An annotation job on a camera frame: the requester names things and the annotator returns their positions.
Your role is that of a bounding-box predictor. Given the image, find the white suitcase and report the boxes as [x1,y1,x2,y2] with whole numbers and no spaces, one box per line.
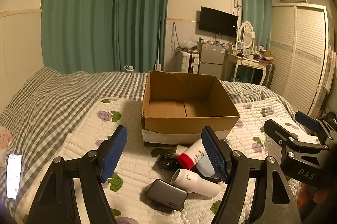
[176,51,200,74]

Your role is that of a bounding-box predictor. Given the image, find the white oval mirror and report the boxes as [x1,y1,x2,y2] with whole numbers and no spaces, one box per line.
[238,21,256,50]

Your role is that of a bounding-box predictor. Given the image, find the white dressing table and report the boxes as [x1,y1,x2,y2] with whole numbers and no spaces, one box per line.
[222,51,267,86]

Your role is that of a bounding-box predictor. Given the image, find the person's right hand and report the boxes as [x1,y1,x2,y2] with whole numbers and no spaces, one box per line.
[300,183,329,205]

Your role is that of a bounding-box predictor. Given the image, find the smartphone with lit screen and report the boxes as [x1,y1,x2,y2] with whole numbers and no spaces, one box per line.
[6,153,23,200]

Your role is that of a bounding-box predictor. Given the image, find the wide green curtain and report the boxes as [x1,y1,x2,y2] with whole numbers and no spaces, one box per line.
[40,0,118,74]

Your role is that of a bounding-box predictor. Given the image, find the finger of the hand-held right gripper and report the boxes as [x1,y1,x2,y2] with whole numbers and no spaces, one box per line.
[264,119,325,154]
[295,111,320,135]

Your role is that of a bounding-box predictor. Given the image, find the silver mini fridge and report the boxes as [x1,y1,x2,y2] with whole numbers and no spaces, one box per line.
[198,42,227,81]

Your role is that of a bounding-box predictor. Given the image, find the white handheld device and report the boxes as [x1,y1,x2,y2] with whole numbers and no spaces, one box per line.
[171,168,221,198]

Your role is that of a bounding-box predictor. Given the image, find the white bottle with red cap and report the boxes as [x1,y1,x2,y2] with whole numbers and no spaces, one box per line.
[177,139,209,170]

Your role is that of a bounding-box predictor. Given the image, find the hanging light clothes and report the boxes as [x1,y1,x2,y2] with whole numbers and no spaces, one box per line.
[323,44,337,94]

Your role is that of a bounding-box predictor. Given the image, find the narrow green curtain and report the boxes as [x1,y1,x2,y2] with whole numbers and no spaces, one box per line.
[241,0,272,52]

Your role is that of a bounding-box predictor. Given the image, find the brown cardboard box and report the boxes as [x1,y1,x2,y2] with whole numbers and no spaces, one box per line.
[141,70,241,147]

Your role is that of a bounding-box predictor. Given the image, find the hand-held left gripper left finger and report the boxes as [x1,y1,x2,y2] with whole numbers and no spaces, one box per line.
[25,125,128,224]

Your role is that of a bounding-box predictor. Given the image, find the dark suitcase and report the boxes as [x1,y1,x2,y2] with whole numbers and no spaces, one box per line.
[263,63,276,88]

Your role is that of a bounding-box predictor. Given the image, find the white louvred wardrobe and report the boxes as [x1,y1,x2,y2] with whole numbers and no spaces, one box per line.
[269,3,333,117]

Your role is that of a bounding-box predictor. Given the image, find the grey power adapter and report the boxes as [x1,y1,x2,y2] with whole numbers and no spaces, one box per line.
[147,179,188,211]

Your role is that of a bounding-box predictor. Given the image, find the white flat mop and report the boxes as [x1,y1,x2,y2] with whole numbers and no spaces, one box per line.
[154,17,163,72]

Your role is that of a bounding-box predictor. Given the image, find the white and red plastic bag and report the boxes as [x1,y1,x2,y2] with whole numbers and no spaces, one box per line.
[0,126,13,151]

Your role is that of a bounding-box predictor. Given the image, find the hanging black cable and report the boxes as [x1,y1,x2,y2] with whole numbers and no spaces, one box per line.
[170,22,185,53]

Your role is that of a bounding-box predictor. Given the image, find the clear plastic bag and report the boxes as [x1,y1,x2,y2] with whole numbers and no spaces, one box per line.
[182,39,201,53]

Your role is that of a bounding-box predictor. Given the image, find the white floral quilt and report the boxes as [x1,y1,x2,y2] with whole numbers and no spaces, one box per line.
[16,97,325,224]

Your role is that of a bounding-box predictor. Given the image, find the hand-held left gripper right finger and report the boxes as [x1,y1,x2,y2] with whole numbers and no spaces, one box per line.
[201,126,302,224]

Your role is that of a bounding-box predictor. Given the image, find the black remote control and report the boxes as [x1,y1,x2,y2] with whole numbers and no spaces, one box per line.
[156,155,180,170]

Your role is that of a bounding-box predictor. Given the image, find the black wall television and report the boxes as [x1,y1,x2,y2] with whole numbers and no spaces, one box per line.
[198,6,239,38]

